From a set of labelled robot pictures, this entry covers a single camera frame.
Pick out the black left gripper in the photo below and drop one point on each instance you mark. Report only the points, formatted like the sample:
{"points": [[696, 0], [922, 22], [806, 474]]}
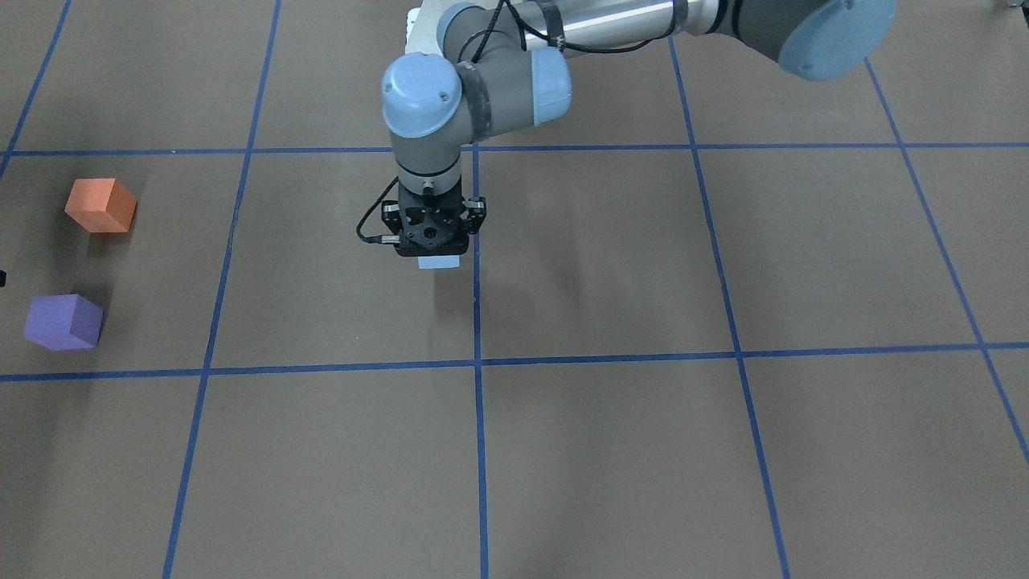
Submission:
{"points": [[391, 215]]}

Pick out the light blue foam block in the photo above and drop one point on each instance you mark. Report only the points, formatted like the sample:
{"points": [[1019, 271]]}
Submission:
{"points": [[449, 261]]}

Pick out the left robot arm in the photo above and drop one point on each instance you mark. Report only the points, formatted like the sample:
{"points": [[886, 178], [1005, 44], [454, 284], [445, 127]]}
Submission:
{"points": [[496, 70]]}

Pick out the orange foam block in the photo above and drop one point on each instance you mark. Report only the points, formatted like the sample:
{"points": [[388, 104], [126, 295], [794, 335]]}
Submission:
{"points": [[101, 206]]}

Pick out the purple foam block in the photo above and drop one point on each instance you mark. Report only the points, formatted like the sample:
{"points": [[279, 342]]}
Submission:
{"points": [[63, 322]]}

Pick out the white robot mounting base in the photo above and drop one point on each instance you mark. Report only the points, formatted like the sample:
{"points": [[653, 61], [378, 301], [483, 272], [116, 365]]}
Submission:
{"points": [[422, 26]]}

